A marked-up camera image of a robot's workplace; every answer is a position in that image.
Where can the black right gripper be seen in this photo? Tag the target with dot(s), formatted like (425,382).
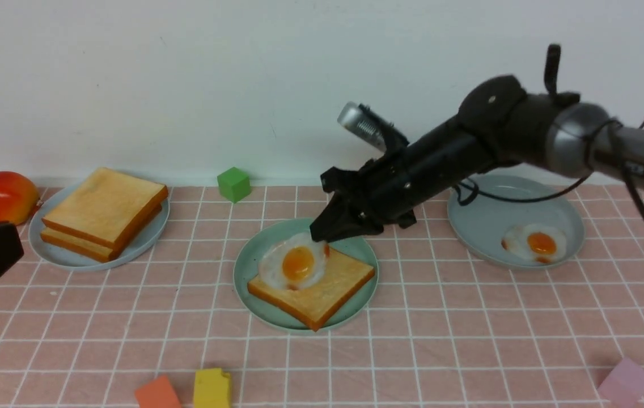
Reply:
(385,191)

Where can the fried egg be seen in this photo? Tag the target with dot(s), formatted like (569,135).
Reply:
(536,243)
(295,263)

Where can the toast slice sandwich bottom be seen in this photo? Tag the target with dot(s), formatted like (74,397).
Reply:
(346,289)

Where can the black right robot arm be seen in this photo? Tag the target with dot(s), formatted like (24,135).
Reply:
(498,124)

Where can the green centre plate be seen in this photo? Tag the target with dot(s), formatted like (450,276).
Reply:
(259,244)

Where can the green foam cube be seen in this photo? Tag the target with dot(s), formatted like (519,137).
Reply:
(234,184)

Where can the grey plate with eggs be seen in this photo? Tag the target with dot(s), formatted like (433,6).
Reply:
(503,202)

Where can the yellow foam block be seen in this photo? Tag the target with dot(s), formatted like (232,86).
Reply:
(212,388)

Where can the toast slice upper remaining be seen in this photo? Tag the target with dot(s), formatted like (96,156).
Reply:
(107,208)

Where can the toast slice lowest remaining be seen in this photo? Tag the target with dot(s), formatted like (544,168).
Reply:
(93,250)

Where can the orange foam block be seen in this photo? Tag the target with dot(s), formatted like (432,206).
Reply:
(159,393)

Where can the blue plate with bread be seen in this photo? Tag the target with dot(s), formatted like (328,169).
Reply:
(66,259)

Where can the pink foam block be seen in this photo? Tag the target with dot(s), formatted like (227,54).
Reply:
(624,385)

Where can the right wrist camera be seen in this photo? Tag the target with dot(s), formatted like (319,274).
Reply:
(368,126)

